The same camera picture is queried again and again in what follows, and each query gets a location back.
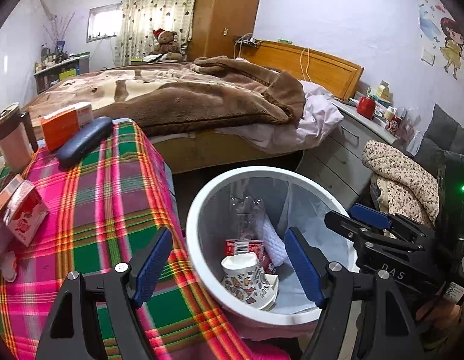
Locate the heart print curtain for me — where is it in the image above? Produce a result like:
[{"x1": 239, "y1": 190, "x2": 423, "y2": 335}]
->
[{"x1": 115, "y1": 0, "x2": 200, "y2": 66}]

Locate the vase of dried branches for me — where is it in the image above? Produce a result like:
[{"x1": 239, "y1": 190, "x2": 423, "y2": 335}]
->
[{"x1": 42, "y1": 11, "x2": 76, "y2": 51}]

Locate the white foam net sleeve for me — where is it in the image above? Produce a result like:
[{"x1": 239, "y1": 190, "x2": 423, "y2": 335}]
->
[{"x1": 260, "y1": 214, "x2": 292, "y2": 267}]

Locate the white power strip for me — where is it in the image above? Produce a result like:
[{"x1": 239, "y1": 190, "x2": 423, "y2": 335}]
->
[{"x1": 234, "y1": 35, "x2": 260, "y2": 48}]

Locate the pale green carton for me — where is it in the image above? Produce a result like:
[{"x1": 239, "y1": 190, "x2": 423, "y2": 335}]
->
[{"x1": 367, "y1": 80, "x2": 394, "y2": 106}]

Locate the person's right hand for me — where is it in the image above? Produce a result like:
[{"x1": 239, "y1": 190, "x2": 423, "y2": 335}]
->
[{"x1": 417, "y1": 292, "x2": 461, "y2": 342}]

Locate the small window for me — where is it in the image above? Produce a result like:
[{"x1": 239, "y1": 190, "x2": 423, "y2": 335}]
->
[{"x1": 86, "y1": 3, "x2": 124, "y2": 42}]

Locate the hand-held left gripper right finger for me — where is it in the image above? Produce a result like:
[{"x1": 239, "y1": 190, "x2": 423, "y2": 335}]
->
[{"x1": 283, "y1": 227, "x2": 424, "y2": 360}]

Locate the orange white box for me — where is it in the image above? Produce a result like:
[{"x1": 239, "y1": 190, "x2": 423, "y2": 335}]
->
[{"x1": 40, "y1": 102, "x2": 94, "y2": 152}]

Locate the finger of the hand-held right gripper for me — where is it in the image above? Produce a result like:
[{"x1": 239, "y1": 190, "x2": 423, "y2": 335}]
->
[
  {"x1": 347, "y1": 203, "x2": 439, "y2": 242},
  {"x1": 324, "y1": 210, "x2": 424, "y2": 256}
]

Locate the grey desk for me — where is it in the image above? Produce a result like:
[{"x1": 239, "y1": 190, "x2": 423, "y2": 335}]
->
[{"x1": 34, "y1": 54, "x2": 91, "y2": 94}]

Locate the dark blue glasses case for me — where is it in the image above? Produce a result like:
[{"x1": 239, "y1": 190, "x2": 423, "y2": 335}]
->
[{"x1": 56, "y1": 116, "x2": 113, "y2": 167}]

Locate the printed paper cup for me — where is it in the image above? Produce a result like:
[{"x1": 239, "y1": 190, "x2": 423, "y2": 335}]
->
[{"x1": 220, "y1": 253, "x2": 280, "y2": 311}]

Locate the floral quilt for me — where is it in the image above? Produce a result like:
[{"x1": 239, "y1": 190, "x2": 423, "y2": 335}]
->
[{"x1": 362, "y1": 139, "x2": 440, "y2": 229}]

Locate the white trash bin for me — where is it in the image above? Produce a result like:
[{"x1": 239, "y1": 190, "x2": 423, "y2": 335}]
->
[{"x1": 186, "y1": 165, "x2": 358, "y2": 325}]

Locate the orange cable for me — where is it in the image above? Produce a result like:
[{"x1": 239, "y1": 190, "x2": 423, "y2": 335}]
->
[{"x1": 299, "y1": 47, "x2": 311, "y2": 81}]

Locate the grey cushion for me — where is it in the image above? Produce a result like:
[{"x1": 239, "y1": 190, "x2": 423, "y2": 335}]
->
[{"x1": 414, "y1": 104, "x2": 464, "y2": 166}]

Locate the brown travel mug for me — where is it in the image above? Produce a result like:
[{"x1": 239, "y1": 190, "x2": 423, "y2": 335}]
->
[{"x1": 0, "y1": 102, "x2": 39, "y2": 171}]

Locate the small red white carton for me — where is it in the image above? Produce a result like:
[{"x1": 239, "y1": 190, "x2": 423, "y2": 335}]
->
[{"x1": 5, "y1": 180, "x2": 49, "y2": 247}]

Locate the blue flower wall sticker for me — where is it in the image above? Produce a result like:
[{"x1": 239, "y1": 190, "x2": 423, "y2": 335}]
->
[{"x1": 361, "y1": 0, "x2": 444, "y2": 44}]

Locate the air conditioner pipe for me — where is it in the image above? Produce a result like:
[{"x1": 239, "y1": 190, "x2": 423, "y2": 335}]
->
[{"x1": 35, "y1": 0, "x2": 58, "y2": 19}]

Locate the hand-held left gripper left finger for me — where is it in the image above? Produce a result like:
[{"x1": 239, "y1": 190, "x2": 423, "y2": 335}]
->
[{"x1": 35, "y1": 227, "x2": 174, "y2": 360}]

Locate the brown teddy bear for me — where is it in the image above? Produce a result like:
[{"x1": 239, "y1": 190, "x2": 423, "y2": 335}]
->
[{"x1": 148, "y1": 28, "x2": 184, "y2": 61}]

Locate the pale pink bedsheet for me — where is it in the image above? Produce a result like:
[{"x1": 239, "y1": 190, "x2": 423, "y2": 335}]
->
[{"x1": 217, "y1": 80, "x2": 345, "y2": 154}]

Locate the red cartoon can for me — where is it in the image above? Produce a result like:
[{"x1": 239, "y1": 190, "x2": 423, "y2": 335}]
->
[{"x1": 224, "y1": 238, "x2": 277, "y2": 274}]

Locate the wooden wardrobe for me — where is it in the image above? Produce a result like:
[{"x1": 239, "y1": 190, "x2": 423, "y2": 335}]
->
[{"x1": 187, "y1": 0, "x2": 266, "y2": 61}]

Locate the red jar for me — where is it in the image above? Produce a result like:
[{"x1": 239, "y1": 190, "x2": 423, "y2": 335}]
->
[{"x1": 356, "y1": 95, "x2": 376, "y2": 119}]

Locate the plaid tablecloth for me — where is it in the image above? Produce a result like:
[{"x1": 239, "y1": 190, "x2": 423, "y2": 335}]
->
[{"x1": 0, "y1": 120, "x2": 255, "y2": 360}]

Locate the cartoon girl wall sticker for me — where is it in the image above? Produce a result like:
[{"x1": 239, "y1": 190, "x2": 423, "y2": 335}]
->
[{"x1": 438, "y1": 17, "x2": 464, "y2": 79}]

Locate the red cartoon cup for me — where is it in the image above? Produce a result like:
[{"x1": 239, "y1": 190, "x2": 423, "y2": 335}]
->
[{"x1": 385, "y1": 114, "x2": 405, "y2": 136}]

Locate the brown plush blanket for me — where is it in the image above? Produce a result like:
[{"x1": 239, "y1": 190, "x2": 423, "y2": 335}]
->
[{"x1": 29, "y1": 56, "x2": 305, "y2": 137}]

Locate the row of cosmetic bottles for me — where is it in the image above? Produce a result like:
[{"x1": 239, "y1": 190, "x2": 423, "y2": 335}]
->
[{"x1": 34, "y1": 43, "x2": 69, "y2": 72}]

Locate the grey drawer nightstand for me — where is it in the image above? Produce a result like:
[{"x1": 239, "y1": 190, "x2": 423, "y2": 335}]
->
[{"x1": 295, "y1": 97, "x2": 416, "y2": 203}]

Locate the clear plastic bin liner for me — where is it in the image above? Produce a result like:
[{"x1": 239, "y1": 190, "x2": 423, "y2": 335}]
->
[{"x1": 207, "y1": 178, "x2": 349, "y2": 308}]

